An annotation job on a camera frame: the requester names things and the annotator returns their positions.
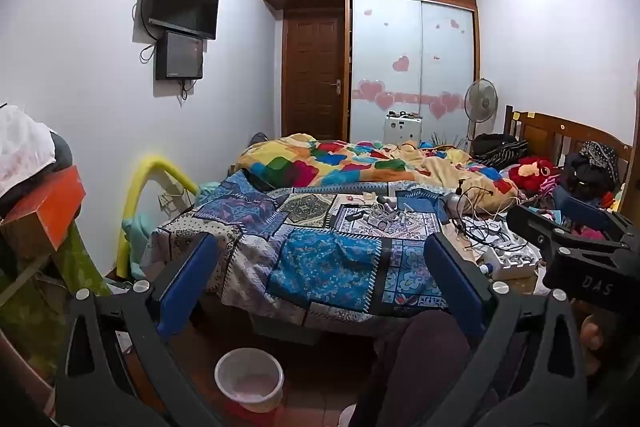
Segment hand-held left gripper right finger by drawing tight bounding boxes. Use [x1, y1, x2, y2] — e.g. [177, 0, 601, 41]
[424, 232, 588, 427]

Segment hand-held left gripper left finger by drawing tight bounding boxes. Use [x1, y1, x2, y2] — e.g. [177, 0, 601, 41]
[50, 232, 221, 427]

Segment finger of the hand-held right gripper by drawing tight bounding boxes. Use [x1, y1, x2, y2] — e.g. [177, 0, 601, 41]
[562, 196, 640, 242]
[506, 204, 568, 253]

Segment white plastic bin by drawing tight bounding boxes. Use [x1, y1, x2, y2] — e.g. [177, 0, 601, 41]
[214, 348, 285, 414]

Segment person's right hand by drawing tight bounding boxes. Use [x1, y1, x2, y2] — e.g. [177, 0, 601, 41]
[580, 314, 608, 353]

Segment black clothes pile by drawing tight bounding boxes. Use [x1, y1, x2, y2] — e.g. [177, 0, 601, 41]
[560, 141, 621, 202]

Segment white plastic tray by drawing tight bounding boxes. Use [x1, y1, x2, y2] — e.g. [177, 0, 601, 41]
[480, 232, 541, 280]

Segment red plush toy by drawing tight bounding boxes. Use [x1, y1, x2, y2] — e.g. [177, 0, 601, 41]
[509, 156, 556, 192]

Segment teal cloth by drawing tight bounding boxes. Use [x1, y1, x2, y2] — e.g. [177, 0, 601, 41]
[122, 214, 152, 268]

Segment black striped clothes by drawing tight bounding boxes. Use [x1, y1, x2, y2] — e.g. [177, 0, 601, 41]
[472, 133, 530, 170]

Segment wooden bed headboard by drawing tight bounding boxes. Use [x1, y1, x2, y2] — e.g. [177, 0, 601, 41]
[502, 105, 633, 212]

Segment person's leg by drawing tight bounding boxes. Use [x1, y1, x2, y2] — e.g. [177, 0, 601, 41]
[350, 309, 481, 427]

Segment yellow foam tube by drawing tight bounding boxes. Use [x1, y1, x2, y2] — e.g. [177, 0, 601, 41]
[116, 155, 200, 278]

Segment white standing fan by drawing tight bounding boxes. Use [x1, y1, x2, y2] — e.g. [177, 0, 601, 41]
[464, 78, 498, 152]

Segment blue patchwork bedsheet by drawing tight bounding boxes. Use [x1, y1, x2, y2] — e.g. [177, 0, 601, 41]
[150, 169, 451, 323]

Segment orange box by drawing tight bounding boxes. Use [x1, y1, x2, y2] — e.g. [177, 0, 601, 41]
[15, 165, 87, 250]

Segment green patterned bag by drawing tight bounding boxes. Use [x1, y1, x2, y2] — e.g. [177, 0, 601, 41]
[0, 222, 113, 378]

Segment grey cushion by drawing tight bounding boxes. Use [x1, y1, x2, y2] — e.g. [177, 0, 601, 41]
[52, 132, 74, 174]

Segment colourful patch blanket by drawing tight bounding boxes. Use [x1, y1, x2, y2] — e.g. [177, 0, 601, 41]
[236, 133, 521, 214]

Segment white plastic bag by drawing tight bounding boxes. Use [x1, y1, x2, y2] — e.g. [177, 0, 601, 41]
[0, 104, 57, 198]

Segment wooden wardrobe with frosted doors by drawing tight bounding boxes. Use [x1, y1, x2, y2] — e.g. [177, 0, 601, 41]
[260, 0, 481, 152]

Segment brown wooden door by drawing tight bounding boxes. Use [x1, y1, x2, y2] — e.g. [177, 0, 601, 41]
[281, 7, 347, 142]

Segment black cable tangle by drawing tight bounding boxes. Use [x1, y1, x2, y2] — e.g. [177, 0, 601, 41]
[450, 179, 508, 253]

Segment small black wall monitor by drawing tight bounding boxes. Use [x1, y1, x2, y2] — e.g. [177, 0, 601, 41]
[155, 31, 205, 82]

